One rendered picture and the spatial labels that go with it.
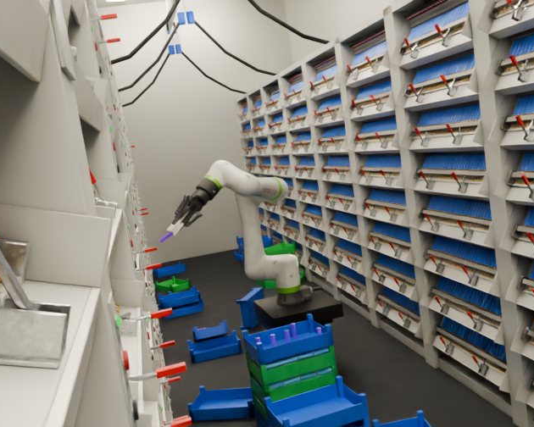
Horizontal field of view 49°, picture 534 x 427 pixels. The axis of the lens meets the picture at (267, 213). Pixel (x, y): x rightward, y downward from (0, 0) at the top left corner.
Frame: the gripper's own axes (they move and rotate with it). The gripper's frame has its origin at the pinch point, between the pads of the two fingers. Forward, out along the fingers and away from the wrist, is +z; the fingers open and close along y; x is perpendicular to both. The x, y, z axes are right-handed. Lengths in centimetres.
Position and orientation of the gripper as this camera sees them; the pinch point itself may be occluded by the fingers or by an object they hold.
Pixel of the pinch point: (175, 227)
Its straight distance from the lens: 255.4
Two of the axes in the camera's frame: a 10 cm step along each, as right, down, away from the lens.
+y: -4.0, -6.8, -6.1
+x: 7.4, 1.6, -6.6
